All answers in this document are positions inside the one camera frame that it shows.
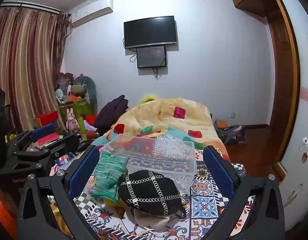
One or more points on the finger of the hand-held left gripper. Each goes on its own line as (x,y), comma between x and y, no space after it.
(67,142)
(43,131)

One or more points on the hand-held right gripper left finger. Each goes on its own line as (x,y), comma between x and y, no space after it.
(83,171)

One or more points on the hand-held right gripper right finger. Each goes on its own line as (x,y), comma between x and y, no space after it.
(221,173)

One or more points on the green knitted glove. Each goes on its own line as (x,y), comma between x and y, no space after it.
(107,171)

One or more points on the clear plastic storage box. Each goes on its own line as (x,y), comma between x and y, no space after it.
(159,152)

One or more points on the yellow soft item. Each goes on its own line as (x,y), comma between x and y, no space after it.
(111,202)

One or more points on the red book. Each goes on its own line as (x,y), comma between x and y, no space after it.
(47,138)

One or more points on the red box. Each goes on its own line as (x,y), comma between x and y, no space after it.
(46,118)

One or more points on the pink rabbit toy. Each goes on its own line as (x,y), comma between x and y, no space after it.
(72,121)

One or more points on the green bottle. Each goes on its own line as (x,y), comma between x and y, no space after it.
(81,125)

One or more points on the colourful patterned bed sheet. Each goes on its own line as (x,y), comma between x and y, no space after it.
(206,200)

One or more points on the red cloth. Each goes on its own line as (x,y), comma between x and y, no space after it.
(91,119)

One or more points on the green gift bag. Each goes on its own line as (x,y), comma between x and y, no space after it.
(77,107)

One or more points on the bag on floor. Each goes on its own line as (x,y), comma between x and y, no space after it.
(229,131)

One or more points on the pile of small clutter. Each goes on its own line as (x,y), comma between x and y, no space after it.
(64,87)

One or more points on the dark purple cloth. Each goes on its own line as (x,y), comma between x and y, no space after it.
(111,112)

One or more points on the grey plush toy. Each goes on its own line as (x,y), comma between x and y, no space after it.
(87,90)

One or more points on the striped red curtain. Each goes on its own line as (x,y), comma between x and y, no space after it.
(24,67)

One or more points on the white panel with stickers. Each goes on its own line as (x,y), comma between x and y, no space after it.
(301,180)

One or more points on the white cloth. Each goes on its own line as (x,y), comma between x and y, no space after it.
(154,221)

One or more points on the yellow patchwork quilt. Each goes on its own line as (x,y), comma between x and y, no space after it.
(156,115)

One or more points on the orange item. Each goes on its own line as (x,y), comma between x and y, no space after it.
(4,217)

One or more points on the yellow-green fluffy item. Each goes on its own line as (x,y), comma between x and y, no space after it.
(148,98)

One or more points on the white air conditioner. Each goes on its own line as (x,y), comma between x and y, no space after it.
(90,11)

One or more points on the wall socket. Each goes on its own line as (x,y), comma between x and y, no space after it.
(233,115)

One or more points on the wooden door frame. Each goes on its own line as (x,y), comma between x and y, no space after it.
(283,85)

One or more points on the small black wall monitor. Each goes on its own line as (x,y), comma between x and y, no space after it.
(151,57)

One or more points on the curtain rail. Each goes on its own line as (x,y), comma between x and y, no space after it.
(29,6)

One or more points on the black wall television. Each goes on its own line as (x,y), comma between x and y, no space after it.
(150,31)

